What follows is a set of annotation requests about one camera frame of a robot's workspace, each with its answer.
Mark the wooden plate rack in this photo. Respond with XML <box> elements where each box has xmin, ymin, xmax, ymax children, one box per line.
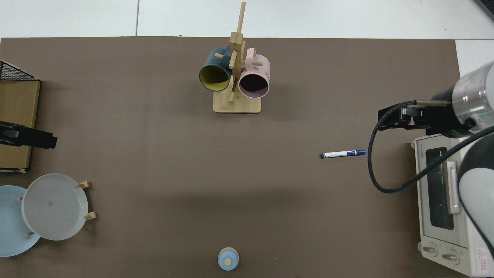
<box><xmin>17</xmin><ymin>181</ymin><xmax>97</xmax><ymax>237</ymax></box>

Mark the pale toaster oven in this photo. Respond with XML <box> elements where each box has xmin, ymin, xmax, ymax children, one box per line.
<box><xmin>411</xmin><ymin>133</ymin><xmax>494</xmax><ymax>277</ymax></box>

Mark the pink cup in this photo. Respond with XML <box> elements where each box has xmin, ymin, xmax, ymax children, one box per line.
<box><xmin>238</xmin><ymin>48</ymin><xmax>271</xmax><ymax>98</ymax></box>

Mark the light blue plate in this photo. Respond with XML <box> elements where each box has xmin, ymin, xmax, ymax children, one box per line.
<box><xmin>0</xmin><ymin>185</ymin><xmax>41</xmax><ymax>257</ymax></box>

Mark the grey plate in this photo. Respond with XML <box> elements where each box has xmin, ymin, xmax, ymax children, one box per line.
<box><xmin>21</xmin><ymin>173</ymin><xmax>88</xmax><ymax>241</ymax></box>

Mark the dark teal cup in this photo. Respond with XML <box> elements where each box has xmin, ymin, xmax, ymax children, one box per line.
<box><xmin>199</xmin><ymin>47</ymin><xmax>233</xmax><ymax>92</ymax></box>

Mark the wooden cup stand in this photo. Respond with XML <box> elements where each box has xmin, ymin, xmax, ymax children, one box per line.
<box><xmin>213</xmin><ymin>1</ymin><xmax>262</xmax><ymax>114</ymax></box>

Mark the blue and white marker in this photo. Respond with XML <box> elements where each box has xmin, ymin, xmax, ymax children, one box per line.
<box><xmin>320</xmin><ymin>149</ymin><xmax>366</xmax><ymax>159</ymax></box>

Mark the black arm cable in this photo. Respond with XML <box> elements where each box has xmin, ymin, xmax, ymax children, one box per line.
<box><xmin>367</xmin><ymin>100</ymin><xmax>494</xmax><ymax>193</ymax></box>

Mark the small blue round thing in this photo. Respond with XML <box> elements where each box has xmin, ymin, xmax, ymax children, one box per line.
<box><xmin>218</xmin><ymin>247</ymin><xmax>239</xmax><ymax>271</ymax></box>

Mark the brown table cloth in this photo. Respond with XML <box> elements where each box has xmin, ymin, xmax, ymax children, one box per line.
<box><xmin>0</xmin><ymin>37</ymin><xmax>467</xmax><ymax>278</ymax></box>

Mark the wire basket with wooden floor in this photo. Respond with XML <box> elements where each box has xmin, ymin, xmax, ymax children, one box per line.
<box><xmin>0</xmin><ymin>60</ymin><xmax>41</xmax><ymax>173</ymax></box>

